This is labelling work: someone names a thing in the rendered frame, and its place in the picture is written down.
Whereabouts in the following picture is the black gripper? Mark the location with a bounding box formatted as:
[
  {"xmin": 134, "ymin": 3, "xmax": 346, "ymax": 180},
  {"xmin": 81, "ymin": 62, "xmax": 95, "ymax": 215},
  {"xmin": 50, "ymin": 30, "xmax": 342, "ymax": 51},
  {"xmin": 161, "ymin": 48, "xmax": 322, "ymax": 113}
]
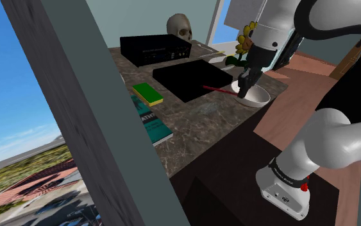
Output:
[{"xmin": 237, "ymin": 43, "xmax": 278, "ymax": 99}]

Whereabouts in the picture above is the white bowl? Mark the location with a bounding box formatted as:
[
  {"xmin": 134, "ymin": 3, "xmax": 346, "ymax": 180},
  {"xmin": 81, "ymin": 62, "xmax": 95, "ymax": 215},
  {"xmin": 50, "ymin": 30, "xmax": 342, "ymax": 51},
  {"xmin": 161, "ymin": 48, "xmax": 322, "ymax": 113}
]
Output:
[{"xmin": 231, "ymin": 80, "xmax": 272, "ymax": 109}]

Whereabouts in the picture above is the red pen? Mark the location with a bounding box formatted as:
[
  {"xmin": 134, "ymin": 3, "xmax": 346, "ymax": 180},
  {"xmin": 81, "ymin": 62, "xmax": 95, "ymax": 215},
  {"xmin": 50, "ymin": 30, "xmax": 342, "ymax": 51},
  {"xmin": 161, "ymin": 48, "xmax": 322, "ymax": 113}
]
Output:
[{"xmin": 202, "ymin": 85, "xmax": 239, "ymax": 96}]

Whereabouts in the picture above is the sunflower toy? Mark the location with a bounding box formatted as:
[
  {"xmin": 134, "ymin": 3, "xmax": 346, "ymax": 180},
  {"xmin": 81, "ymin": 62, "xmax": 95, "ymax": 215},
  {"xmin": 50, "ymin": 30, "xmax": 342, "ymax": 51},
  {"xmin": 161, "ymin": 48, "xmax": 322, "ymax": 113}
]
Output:
[{"xmin": 224, "ymin": 21, "xmax": 259, "ymax": 68}]

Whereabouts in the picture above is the white stick with yellow tip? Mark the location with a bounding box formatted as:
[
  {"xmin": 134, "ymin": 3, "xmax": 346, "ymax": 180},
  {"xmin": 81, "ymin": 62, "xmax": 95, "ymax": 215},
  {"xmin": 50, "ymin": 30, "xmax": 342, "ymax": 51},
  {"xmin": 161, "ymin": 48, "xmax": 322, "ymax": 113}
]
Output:
[{"xmin": 198, "ymin": 50, "xmax": 226, "ymax": 59}]

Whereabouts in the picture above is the window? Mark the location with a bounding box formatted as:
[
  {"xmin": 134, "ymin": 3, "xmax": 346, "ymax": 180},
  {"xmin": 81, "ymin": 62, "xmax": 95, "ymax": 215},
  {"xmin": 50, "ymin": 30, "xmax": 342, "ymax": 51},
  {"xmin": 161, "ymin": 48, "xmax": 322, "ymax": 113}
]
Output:
[{"xmin": 205, "ymin": 0, "xmax": 241, "ymax": 45}]

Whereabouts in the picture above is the flat black box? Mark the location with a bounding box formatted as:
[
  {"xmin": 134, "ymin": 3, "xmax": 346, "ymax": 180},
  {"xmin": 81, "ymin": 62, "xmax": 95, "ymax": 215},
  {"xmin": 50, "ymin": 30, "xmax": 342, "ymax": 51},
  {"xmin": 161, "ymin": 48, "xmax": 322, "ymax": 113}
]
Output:
[{"xmin": 152, "ymin": 58, "xmax": 234, "ymax": 104}]

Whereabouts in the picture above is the beige skull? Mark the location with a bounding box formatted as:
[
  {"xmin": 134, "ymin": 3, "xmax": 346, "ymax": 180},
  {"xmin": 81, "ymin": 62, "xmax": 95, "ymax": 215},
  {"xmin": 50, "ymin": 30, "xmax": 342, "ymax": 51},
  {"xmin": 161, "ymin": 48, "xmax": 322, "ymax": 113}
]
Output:
[{"xmin": 166, "ymin": 13, "xmax": 194, "ymax": 43}]

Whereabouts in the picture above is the dark robot stand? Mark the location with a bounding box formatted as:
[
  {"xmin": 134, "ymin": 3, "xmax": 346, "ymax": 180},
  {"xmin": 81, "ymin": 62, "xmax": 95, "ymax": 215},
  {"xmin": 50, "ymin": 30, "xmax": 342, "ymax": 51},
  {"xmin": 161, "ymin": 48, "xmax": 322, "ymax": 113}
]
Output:
[{"xmin": 169, "ymin": 125, "xmax": 340, "ymax": 226}]

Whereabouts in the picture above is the black electronic device box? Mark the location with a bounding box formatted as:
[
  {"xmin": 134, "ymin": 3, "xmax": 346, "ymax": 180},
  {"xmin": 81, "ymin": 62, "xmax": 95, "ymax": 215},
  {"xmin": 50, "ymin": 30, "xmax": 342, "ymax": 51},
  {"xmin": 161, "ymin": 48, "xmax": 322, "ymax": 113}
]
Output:
[{"xmin": 119, "ymin": 33, "xmax": 193, "ymax": 68}]

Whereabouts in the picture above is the teal book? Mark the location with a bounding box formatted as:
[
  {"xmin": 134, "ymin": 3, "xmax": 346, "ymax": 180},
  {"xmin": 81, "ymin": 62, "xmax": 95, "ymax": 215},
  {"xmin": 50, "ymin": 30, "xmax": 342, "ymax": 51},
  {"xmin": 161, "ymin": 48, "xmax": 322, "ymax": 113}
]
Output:
[{"xmin": 130, "ymin": 94, "xmax": 174, "ymax": 148}]

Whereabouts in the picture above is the green and yellow sponge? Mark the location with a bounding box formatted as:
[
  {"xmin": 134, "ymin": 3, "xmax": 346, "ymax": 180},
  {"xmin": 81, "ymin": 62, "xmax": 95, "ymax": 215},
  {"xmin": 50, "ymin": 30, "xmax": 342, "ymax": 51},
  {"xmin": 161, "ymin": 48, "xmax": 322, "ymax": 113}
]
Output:
[{"xmin": 131, "ymin": 82, "xmax": 164, "ymax": 107}]

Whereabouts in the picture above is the wooden door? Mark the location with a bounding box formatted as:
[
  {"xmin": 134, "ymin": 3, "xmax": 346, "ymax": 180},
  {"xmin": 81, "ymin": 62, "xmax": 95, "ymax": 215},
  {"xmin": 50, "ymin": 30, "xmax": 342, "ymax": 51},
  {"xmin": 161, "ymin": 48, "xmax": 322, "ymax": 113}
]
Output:
[{"xmin": 328, "ymin": 34, "xmax": 361, "ymax": 81}]

